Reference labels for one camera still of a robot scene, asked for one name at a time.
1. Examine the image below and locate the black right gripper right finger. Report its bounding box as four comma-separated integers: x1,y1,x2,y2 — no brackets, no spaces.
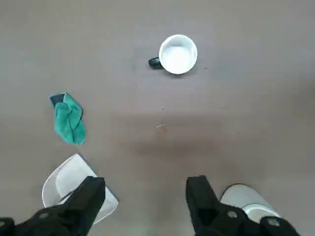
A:
186,175,300,236

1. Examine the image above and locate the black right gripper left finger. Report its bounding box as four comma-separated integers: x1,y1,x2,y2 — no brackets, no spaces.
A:
0,176,106,236

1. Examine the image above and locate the green cloth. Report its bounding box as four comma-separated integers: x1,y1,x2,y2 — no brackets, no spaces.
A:
49,92,87,146

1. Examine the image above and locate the cream plastic basket with lid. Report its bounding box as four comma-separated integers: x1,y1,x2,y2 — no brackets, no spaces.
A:
41,153,120,225

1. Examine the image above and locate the white mug with dark handle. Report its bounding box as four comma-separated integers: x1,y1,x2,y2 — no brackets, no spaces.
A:
148,34,198,75

